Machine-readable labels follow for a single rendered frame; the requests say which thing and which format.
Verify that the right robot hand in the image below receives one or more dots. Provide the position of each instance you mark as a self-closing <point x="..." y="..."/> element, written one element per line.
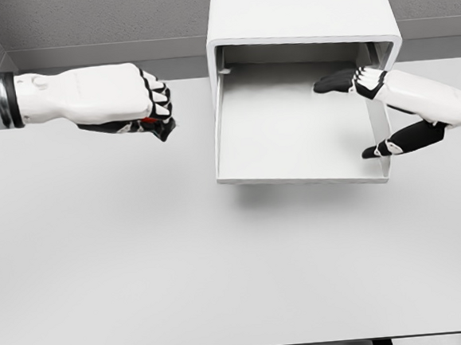
<point x="416" y="94"/>

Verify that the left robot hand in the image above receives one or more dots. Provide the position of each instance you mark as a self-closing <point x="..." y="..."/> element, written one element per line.
<point x="108" y="94"/>

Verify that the red load switch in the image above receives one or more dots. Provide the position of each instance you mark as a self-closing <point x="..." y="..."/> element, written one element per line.
<point x="149" y="120"/>

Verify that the white cabinet drawer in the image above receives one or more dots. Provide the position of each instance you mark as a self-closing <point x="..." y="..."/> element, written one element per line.
<point x="291" y="135"/>

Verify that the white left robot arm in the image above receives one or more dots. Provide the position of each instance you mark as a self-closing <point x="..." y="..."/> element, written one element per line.
<point x="29" y="96"/>

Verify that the white tabletop storage cabinet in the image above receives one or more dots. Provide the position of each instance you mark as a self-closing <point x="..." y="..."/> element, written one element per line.
<point x="297" y="7"/>

